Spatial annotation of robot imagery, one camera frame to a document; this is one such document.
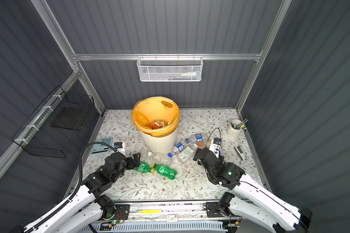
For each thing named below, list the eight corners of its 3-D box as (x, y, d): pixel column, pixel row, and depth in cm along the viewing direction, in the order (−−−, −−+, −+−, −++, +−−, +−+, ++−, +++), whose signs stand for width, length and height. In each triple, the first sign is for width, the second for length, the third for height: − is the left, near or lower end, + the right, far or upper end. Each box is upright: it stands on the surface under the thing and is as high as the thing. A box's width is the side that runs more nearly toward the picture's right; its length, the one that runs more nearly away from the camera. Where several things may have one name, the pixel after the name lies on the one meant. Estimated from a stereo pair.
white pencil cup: (228, 139, 104) (233, 129, 95) (225, 130, 110) (230, 119, 100) (239, 139, 104) (245, 129, 95) (236, 130, 110) (242, 119, 100)
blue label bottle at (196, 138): (185, 144, 101) (185, 140, 97) (184, 137, 105) (185, 133, 101) (205, 144, 101) (206, 140, 97) (204, 137, 105) (205, 133, 101)
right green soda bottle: (150, 172, 89) (149, 169, 84) (154, 164, 92) (153, 160, 88) (174, 180, 86) (174, 177, 81) (177, 172, 89) (177, 168, 84)
